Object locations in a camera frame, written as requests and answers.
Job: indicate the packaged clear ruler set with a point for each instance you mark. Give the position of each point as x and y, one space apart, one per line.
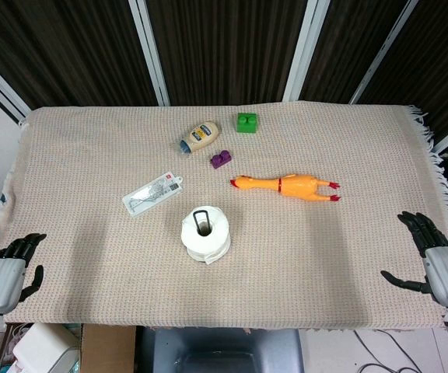
150 194

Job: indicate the white plastic device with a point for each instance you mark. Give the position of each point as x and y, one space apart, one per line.
41 346

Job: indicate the white paper towel roll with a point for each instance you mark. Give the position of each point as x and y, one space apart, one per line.
216 233

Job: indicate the brown cardboard box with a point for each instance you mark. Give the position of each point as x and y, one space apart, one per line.
107 349

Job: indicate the black and grey right hand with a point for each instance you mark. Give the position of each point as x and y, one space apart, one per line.
447 272

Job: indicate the yellow rubber chicken toy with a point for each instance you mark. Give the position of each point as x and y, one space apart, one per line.
298 186

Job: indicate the beige woven tablecloth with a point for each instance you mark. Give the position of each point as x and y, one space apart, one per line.
92 136

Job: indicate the beige mayonnaise squeeze bottle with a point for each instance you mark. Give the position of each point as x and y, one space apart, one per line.
202 136

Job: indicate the green toy building block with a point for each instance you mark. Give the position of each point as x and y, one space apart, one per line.
247 123

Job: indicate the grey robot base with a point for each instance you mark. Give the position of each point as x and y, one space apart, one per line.
216 349

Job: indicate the purple toy building block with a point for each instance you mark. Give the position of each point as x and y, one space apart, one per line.
220 160

